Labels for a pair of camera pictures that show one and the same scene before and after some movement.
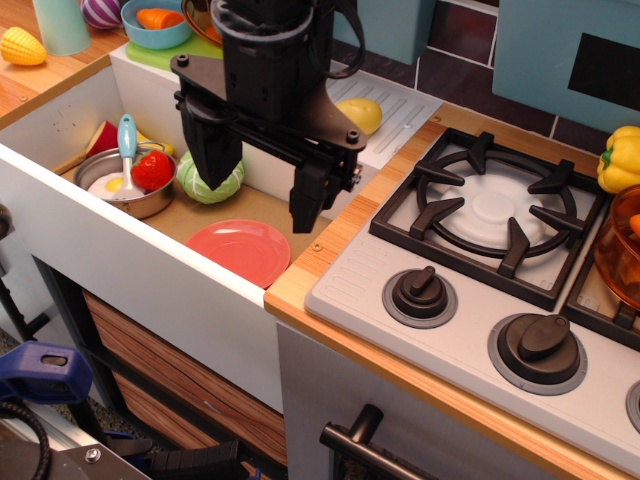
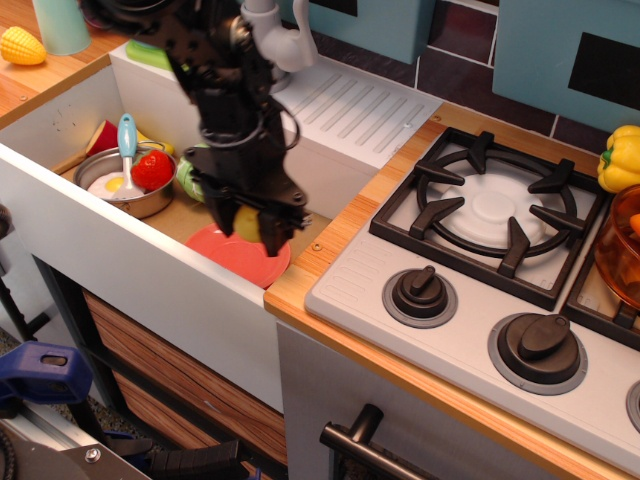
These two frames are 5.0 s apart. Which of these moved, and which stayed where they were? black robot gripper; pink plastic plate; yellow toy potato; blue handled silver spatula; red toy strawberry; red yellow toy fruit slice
Moved: black robot gripper; yellow toy potato
Stayed: pink plastic plate; blue handled silver spatula; red yellow toy fruit slice; red toy strawberry
